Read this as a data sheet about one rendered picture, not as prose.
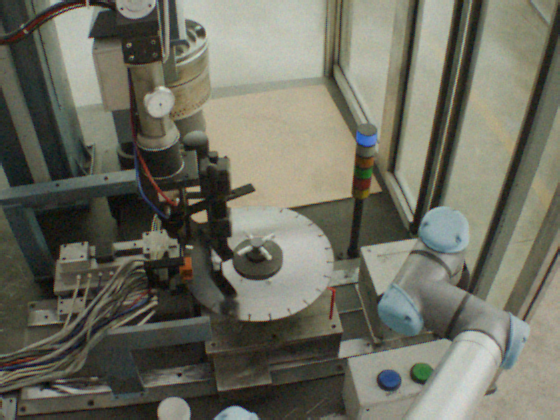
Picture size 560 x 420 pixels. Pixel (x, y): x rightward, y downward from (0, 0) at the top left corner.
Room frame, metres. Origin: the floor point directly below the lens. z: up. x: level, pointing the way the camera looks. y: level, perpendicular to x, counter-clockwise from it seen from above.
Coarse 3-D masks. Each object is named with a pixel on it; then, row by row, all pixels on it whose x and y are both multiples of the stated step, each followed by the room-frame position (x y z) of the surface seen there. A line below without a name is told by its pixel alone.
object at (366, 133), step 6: (360, 126) 1.03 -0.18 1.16; (366, 126) 1.03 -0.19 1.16; (372, 126) 1.03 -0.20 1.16; (360, 132) 1.00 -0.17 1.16; (366, 132) 1.00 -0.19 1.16; (372, 132) 1.00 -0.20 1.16; (360, 138) 1.00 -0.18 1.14; (366, 138) 0.99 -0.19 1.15; (372, 138) 1.00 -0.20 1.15; (360, 144) 1.00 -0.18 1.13; (366, 144) 0.99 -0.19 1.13; (372, 144) 1.00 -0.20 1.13
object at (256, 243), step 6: (246, 234) 0.86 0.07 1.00; (270, 234) 0.85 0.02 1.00; (252, 240) 0.83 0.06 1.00; (258, 240) 0.83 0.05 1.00; (264, 240) 0.84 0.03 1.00; (252, 246) 0.82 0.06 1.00; (258, 246) 0.82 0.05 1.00; (240, 252) 0.80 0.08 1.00; (246, 252) 0.81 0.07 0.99; (252, 252) 0.82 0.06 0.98; (258, 252) 0.82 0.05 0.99; (264, 252) 0.80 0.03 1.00; (270, 258) 0.79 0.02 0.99
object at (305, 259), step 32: (256, 224) 0.93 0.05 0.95; (288, 224) 0.93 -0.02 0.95; (192, 256) 0.84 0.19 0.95; (288, 256) 0.83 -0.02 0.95; (320, 256) 0.83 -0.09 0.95; (192, 288) 0.75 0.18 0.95; (224, 288) 0.75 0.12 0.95; (256, 288) 0.75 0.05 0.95; (288, 288) 0.75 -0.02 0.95; (320, 288) 0.75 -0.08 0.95; (256, 320) 0.67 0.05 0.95
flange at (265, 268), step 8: (248, 240) 0.87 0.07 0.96; (272, 240) 0.87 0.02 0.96; (240, 248) 0.85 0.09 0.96; (264, 248) 0.84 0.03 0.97; (272, 248) 0.85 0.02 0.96; (280, 248) 0.85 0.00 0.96; (240, 256) 0.83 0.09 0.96; (248, 256) 0.82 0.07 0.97; (256, 256) 0.81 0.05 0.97; (272, 256) 0.83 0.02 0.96; (280, 256) 0.83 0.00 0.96; (240, 264) 0.80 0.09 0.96; (248, 264) 0.80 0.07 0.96; (256, 264) 0.80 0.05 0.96; (264, 264) 0.80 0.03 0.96; (272, 264) 0.80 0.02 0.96; (280, 264) 0.81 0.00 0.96; (240, 272) 0.79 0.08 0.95; (248, 272) 0.78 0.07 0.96; (256, 272) 0.78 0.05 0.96; (264, 272) 0.78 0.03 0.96; (272, 272) 0.79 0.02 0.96
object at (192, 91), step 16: (192, 32) 1.63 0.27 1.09; (176, 48) 1.62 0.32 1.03; (192, 48) 1.56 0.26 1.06; (208, 48) 1.57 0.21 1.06; (176, 64) 1.43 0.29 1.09; (192, 64) 1.46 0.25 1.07; (208, 64) 1.55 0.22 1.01; (176, 80) 1.42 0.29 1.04; (192, 80) 1.46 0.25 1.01; (208, 80) 1.53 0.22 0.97; (176, 96) 1.42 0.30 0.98; (192, 96) 1.45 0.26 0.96; (208, 96) 1.52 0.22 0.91; (176, 112) 1.42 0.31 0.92; (192, 112) 1.45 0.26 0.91; (192, 128) 1.48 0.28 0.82
